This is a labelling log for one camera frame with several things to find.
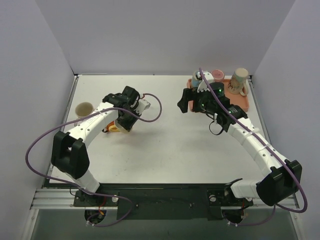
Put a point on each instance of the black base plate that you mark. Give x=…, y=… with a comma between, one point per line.
x=165, y=201

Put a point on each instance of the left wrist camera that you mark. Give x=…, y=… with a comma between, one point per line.
x=142, y=106

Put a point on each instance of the cream green mug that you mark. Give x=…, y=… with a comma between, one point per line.
x=238, y=82

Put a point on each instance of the aluminium rail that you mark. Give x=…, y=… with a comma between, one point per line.
x=62, y=198

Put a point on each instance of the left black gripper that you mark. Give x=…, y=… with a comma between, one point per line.
x=125, y=120

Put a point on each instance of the orange mug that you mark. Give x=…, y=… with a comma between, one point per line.
x=106, y=129

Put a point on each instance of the cream floral mug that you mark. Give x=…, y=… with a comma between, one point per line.
x=83, y=109

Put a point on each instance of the pink cartoon mug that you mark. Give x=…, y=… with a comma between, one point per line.
x=218, y=75

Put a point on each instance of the yellow mug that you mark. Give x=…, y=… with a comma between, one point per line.
x=116, y=127

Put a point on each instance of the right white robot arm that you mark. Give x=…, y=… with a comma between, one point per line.
x=280, y=176

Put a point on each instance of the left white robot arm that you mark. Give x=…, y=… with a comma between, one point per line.
x=69, y=152

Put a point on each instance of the blue-bottom cartoon mug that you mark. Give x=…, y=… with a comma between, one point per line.
x=196, y=79

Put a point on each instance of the pink plastic tray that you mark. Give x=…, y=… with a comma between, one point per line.
x=235, y=99

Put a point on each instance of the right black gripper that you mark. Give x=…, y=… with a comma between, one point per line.
x=191, y=99

